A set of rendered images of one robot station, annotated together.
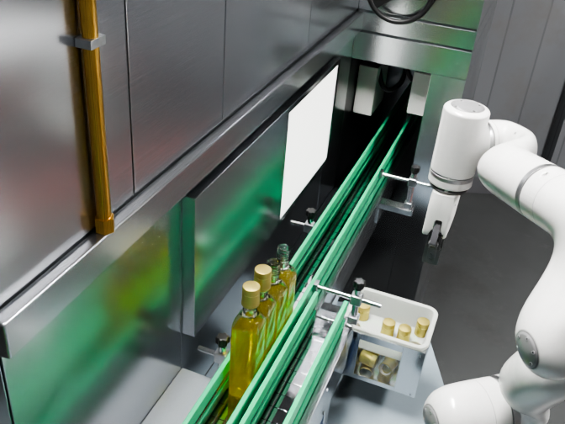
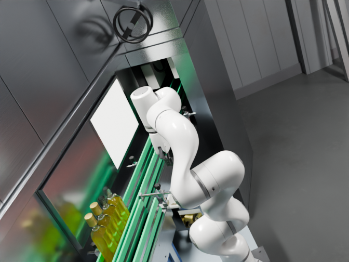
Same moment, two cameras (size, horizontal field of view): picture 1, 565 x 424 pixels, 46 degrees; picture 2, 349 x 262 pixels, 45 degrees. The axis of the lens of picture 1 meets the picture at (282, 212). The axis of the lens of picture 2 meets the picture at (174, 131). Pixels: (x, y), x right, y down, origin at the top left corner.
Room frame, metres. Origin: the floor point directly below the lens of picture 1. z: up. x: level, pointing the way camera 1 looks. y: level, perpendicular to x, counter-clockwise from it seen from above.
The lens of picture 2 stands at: (-0.27, -0.52, 2.30)
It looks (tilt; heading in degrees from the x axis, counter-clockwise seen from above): 30 degrees down; 6
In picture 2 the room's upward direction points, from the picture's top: 23 degrees counter-clockwise
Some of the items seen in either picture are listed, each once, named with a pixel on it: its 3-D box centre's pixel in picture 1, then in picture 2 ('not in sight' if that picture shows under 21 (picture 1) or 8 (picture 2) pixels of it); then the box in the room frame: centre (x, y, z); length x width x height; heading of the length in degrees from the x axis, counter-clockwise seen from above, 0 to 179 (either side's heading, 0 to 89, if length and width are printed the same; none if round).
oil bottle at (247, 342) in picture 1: (246, 352); (107, 246); (1.00, 0.05, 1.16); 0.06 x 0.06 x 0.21; 72
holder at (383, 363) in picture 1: (375, 338); (189, 206); (1.34, -0.28, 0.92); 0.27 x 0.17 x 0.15; 71
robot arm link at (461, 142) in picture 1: (462, 138); (148, 105); (1.14, -0.32, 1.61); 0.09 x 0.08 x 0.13; 107
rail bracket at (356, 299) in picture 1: (346, 298); (157, 195); (1.25, -0.17, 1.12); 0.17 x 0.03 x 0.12; 71
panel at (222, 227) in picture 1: (273, 173); (99, 150); (1.47, 0.03, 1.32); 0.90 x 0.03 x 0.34; 161
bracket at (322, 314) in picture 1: (334, 326); (160, 211); (1.26, -0.15, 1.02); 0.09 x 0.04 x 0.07; 71
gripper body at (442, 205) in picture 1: (444, 204); (160, 136); (1.14, -0.32, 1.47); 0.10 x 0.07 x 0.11; 161
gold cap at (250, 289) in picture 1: (250, 294); (90, 219); (1.00, 0.05, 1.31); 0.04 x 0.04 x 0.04
